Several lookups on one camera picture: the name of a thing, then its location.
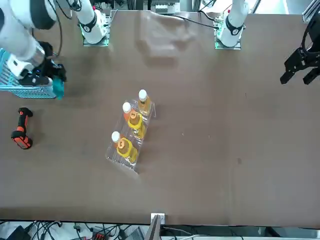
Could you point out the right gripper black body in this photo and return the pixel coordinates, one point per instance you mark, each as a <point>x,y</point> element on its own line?
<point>45,75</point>

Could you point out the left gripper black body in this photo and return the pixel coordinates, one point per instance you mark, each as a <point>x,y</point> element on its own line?
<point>316,57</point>

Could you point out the teal potato chips bag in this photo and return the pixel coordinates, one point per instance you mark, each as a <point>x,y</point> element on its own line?
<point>58,88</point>

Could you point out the orange black barcode scanner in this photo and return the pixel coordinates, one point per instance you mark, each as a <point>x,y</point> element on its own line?
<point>22,130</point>

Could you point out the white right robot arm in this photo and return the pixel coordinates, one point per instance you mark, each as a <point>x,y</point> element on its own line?
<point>15,32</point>

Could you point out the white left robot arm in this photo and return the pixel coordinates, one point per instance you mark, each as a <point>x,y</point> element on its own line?
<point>233,27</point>

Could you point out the light blue plastic basket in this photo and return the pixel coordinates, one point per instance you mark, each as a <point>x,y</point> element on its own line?
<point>30,92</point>

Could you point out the clear acrylic tiered shelf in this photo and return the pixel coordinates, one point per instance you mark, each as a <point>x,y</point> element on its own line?
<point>146,113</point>

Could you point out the aluminium corner profile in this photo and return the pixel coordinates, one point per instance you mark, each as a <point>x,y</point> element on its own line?
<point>308,12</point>

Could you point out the orange juice bottle white cap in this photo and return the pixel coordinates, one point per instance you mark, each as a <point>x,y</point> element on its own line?
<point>126,111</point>
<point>115,140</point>

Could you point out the pale yellow drink bottle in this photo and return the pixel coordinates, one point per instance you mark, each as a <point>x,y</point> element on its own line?
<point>144,103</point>

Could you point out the yellow label bottle orange cap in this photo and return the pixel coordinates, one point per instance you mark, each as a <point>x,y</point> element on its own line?
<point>126,150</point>
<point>136,122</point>

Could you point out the grey electrical box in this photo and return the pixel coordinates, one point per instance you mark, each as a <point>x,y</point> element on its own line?
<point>166,6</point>

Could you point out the black power adapter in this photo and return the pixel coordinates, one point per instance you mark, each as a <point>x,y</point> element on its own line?
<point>17,232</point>

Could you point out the red black plug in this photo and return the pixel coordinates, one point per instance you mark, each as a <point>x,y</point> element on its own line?
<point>98,235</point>

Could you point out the aluminium frame post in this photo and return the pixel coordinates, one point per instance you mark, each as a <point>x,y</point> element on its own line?
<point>156,222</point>

